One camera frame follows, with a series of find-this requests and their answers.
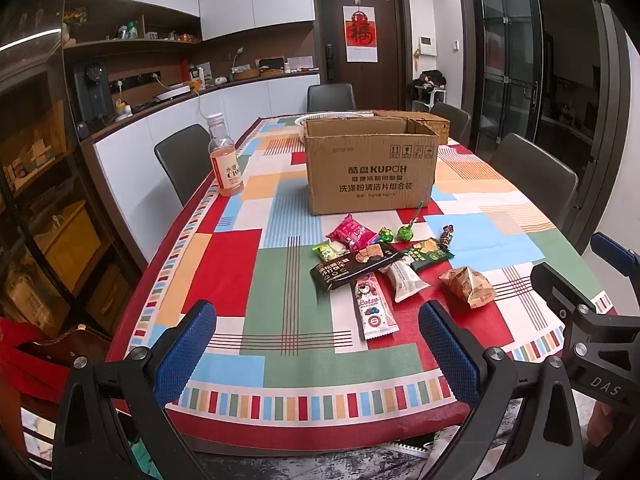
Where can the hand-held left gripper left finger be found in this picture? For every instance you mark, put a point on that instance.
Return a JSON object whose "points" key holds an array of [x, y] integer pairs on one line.
{"points": [[192, 342]]}

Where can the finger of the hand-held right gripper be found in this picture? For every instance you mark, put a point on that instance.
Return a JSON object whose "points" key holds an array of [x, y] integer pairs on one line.
{"points": [[617, 252], [557, 285]]}

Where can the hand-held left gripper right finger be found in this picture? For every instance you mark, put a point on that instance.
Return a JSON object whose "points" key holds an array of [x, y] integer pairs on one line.
{"points": [[447, 347]]}

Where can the beige orange-print snack packet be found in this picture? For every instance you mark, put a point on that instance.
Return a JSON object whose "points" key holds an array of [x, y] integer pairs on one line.
{"points": [[467, 286]]}

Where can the dark cracker packet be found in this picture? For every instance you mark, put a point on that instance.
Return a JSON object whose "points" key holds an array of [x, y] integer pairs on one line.
{"points": [[357, 266]]}

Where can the brown cardboard box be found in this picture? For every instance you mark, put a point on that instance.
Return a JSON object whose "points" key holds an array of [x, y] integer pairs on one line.
{"points": [[370, 175]]}

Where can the pink white snack bar packet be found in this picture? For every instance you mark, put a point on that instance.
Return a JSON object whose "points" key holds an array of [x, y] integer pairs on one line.
{"points": [[374, 312]]}

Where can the green snack packet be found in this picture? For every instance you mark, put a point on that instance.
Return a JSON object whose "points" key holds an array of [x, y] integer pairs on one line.
{"points": [[425, 252]]}

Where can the grey dining chair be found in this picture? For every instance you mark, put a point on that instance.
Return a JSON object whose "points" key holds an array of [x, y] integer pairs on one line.
{"points": [[537, 180], [182, 157], [452, 120], [330, 97]]}

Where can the dark wrapped candy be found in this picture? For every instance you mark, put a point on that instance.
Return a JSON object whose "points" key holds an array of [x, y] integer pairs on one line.
{"points": [[446, 236]]}

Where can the green lollipop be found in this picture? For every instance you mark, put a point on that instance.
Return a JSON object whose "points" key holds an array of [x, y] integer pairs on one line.
{"points": [[403, 233]]}

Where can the green foil candy ball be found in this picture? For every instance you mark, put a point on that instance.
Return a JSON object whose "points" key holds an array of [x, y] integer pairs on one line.
{"points": [[386, 234]]}

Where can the small white candy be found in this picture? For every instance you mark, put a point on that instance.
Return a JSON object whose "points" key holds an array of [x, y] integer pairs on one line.
{"points": [[341, 248]]}

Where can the small green candy packet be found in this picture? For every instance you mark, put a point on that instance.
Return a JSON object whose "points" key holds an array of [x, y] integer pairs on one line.
{"points": [[322, 249]]}

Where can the pink drink bottle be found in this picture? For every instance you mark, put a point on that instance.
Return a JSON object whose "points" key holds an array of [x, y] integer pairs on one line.
{"points": [[225, 170]]}

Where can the white kitchen counter cabinet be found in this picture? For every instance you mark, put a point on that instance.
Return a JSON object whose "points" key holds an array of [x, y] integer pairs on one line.
{"points": [[145, 170]]}

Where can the wicker storage box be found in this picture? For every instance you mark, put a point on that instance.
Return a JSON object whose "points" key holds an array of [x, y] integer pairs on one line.
{"points": [[440, 127]]}

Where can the glass display cabinet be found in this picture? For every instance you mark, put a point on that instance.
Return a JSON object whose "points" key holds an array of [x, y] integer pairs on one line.
{"points": [[45, 185]]}

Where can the black sliding glass door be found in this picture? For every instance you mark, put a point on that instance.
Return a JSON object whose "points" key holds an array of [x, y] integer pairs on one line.
{"points": [[505, 60]]}

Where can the white shelf rack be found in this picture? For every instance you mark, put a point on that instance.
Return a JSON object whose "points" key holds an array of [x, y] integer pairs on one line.
{"points": [[430, 99]]}

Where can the dark clothes pile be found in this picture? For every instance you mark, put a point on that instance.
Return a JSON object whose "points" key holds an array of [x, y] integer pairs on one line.
{"points": [[431, 78]]}

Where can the white fruit basket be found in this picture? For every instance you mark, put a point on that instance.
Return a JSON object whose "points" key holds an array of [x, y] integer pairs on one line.
{"points": [[301, 121]]}

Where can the white flat cooker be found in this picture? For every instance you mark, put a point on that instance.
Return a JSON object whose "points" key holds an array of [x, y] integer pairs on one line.
{"points": [[172, 92]]}

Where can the black water dispenser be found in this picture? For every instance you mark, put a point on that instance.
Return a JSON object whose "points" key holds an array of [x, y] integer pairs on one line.
{"points": [[92, 92]]}

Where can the white intercom panel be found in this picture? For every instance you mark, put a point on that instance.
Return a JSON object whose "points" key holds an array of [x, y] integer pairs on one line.
{"points": [[426, 45]]}

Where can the white desk lamp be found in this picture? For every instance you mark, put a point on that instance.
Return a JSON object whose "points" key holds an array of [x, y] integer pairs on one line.
{"points": [[238, 62]]}

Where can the dark wooden door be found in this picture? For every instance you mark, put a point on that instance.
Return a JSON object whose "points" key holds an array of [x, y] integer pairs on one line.
{"points": [[390, 35]]}

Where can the red white wall calendar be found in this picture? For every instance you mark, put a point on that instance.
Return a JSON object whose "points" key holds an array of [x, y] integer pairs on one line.
{"points": [[360, 35]]}

